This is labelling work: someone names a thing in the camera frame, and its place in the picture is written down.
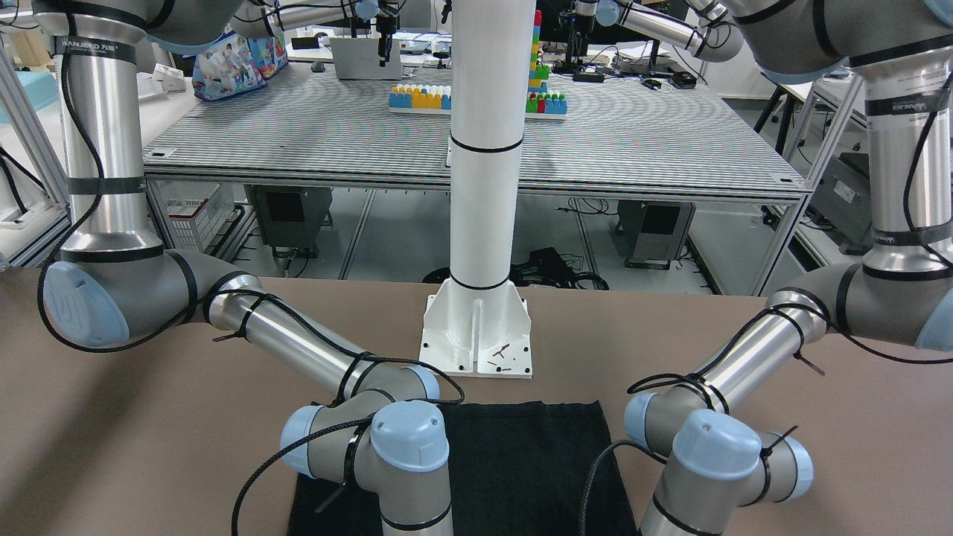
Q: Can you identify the black graphic t-shirt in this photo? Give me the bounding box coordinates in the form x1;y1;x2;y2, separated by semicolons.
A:
287;401;641;535

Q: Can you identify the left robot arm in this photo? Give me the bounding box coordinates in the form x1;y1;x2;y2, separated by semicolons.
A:
624;1;951;535

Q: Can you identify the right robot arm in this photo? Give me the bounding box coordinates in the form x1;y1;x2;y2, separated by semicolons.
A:
33;1;453;535

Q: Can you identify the white central robot column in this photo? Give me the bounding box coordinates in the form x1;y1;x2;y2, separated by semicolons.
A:
419;1;535;379

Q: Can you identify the colourful toy block set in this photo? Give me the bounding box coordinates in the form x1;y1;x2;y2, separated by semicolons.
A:
388;10;569;120

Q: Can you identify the white plastic basket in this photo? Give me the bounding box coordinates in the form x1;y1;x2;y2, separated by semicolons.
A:
160;181;234;253

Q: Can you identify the colourful printed bag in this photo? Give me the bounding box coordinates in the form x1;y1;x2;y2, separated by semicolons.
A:
193;33;288;101

